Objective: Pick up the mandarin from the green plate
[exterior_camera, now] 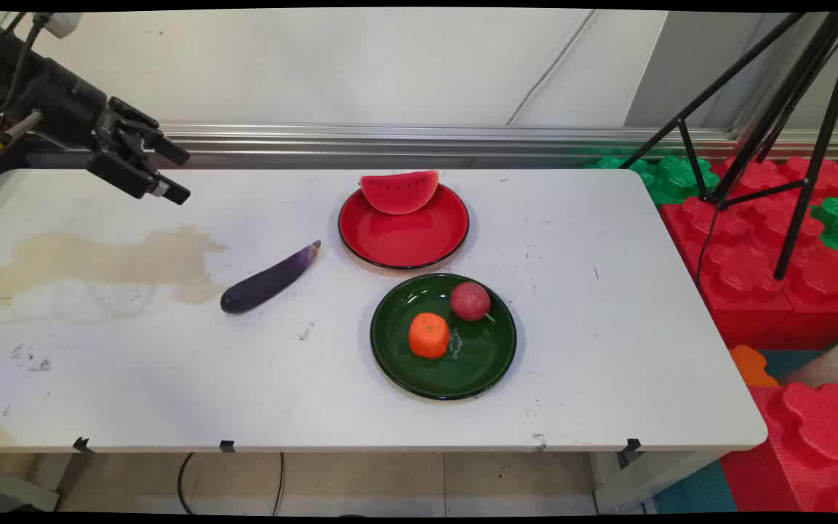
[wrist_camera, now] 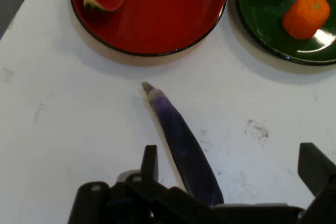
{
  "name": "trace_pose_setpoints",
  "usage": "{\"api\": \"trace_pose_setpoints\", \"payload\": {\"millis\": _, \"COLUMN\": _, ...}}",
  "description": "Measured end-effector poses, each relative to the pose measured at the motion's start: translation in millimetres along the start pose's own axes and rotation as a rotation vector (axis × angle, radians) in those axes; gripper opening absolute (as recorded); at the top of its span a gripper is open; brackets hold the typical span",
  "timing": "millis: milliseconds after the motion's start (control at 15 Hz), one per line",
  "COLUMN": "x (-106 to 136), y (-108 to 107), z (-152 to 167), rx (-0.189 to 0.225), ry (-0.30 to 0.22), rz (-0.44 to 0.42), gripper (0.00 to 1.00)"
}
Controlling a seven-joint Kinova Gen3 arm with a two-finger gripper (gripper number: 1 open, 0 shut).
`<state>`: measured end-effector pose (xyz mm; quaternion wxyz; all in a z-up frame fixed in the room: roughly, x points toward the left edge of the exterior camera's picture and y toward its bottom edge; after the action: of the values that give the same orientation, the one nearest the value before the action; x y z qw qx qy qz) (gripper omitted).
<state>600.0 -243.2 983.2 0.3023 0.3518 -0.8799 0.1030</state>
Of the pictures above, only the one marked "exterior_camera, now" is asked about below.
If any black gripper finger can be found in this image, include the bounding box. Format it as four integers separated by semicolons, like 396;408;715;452
108;97;191;167
87;148;192;206

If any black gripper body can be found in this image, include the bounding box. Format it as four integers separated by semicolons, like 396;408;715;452
0;35;145;170

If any orange toy fruit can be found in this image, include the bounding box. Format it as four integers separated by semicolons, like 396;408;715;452
408;312;451;360

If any purple toy eggplant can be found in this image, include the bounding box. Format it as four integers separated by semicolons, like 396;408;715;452
220;240;322;315

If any red watermelon slice toy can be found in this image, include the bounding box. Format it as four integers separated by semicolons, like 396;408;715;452
359;170;440;215

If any red plate black rim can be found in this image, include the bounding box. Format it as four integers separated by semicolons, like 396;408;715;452
338;182;471;271

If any white table leg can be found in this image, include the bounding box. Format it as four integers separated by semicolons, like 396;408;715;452
0;458;60;513
592;451;727;515

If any red round toy fruit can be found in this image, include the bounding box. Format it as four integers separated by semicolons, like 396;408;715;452
450;282;496;323

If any dark green plate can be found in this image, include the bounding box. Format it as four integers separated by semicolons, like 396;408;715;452
370;273;518;402

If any orange foam piece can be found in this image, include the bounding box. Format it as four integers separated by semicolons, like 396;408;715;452
728;344;781;388

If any black tripod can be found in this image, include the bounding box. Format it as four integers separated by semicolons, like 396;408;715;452
619;11;838;281

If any teal foam mat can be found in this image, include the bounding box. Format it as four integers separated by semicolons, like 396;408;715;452
653;458;738;515

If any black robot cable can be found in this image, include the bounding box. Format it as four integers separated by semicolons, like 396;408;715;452
0;15;50;121

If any aluminium rail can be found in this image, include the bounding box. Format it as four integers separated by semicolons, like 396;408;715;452
26;122;838;162

